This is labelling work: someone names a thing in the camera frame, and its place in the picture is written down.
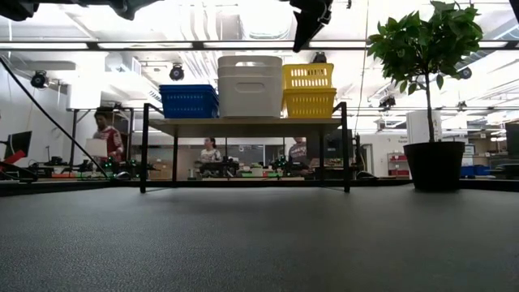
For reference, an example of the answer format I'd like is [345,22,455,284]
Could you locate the black table mat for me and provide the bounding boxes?
[0,184,519,292]

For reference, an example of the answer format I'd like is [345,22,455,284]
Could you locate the black plant pot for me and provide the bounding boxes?
[403,140,466,191]

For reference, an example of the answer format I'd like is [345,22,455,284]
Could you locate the red storage shelf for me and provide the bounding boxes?
[387,152,410,178]

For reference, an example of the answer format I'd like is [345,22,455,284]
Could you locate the green leafy plant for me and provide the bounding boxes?
[367,0,484,143]

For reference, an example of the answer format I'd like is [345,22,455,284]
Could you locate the yellow plastic basket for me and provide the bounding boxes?
[281,62,336,90]
[283,92,337,119]

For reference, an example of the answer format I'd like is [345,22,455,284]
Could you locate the blue storage bins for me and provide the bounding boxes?
[460,165,491,178]

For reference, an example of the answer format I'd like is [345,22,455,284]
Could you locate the person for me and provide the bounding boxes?
[91,107,125,163]
[199,136,223,163]
[288,136,315,175]

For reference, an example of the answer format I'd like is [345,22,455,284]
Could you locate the white plastic basket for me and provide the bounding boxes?
[218,76,284,119]
[217,66,284,79]
[217,55,284,68]

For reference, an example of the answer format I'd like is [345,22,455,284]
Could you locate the wooden shelf with black legs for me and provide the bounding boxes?
[139,101,351,195]

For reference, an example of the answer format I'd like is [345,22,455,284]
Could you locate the white pillar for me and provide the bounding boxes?
[406,109,443,145]

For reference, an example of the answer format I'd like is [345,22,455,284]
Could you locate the white sheet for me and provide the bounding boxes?
[84,138,109,158]

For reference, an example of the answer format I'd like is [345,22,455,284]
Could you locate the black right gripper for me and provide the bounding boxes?
[290,0,334,54]

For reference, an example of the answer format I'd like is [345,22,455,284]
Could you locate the black computer monitor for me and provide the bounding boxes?
[2,130,33,161]

